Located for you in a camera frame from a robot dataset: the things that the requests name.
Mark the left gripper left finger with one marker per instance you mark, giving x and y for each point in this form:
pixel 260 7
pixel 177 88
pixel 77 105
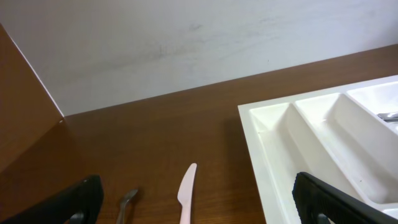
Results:
pixel 80 203

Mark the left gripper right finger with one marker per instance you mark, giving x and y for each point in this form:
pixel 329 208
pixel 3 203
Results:
pixel 319 202

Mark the small metal teaspoon right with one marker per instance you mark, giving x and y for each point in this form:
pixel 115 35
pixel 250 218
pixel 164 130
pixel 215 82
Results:
pixel 122 206

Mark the white plastic cutlery tray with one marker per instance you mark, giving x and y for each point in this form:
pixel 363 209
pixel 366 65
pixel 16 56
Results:
pixel 333 134

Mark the pink plastic knife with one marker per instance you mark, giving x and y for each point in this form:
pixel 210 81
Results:
pixel 185 194

